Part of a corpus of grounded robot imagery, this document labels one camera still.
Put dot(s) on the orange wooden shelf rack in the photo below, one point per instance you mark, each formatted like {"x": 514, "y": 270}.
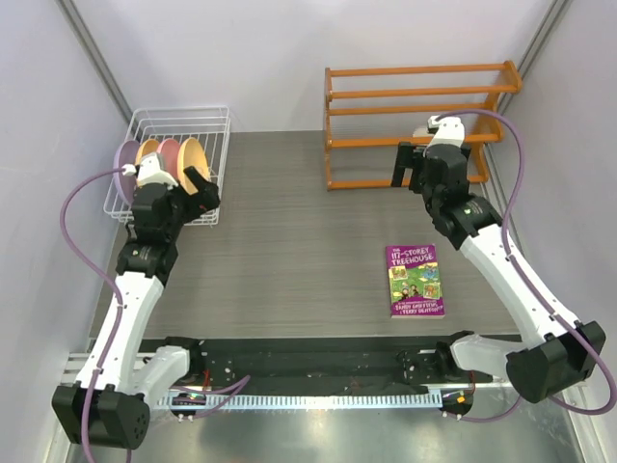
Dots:
{"x": 376, "y": 108}

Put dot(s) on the purple storey treehouse book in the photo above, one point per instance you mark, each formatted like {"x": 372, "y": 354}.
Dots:
{"x": 415, "y": 285}

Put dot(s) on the slotted cable duct rail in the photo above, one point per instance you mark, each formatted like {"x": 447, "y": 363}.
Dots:
{"x": 431, "y": 400}

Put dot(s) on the white wire dish rack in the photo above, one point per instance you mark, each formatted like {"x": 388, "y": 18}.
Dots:
{"x": 210, "y": 125}

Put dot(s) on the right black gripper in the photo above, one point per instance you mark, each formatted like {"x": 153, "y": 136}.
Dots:
{"x": 409, "y": 157}

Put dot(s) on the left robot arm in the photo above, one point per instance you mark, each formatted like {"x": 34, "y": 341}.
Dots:
{"x": 109, "y": 403}

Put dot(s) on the purple plate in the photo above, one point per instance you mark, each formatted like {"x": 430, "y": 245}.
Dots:
{"x": 125, "y": 185}

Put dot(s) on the pink plate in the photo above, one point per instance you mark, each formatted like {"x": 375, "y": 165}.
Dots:
{"x": 169, "y": 149}

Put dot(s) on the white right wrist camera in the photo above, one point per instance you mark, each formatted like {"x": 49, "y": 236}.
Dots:
{"x": 446, "y": 131}

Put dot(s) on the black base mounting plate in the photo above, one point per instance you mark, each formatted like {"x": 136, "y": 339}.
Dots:
{"x": 327, "y": 366}

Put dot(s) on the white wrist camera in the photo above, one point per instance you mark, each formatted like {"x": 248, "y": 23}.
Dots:
{"x": 446, "y": 131}
{"x": 150, "y": 170}

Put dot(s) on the yellow plate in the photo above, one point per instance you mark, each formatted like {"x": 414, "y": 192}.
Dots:
{"x": 147, "y": 147}
{"x": 191, "y": 153}

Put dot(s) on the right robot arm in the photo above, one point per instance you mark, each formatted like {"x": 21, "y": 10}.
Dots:
{"x": 556, "y": 350}

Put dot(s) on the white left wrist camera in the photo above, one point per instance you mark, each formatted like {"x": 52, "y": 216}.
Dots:
{"x": 150, "y": 170}

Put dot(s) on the yellow mug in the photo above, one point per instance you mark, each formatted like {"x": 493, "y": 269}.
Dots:
{"x": 425, "y": 133}

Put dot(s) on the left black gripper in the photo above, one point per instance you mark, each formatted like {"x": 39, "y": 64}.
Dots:
{"x": 205, "y": 200}

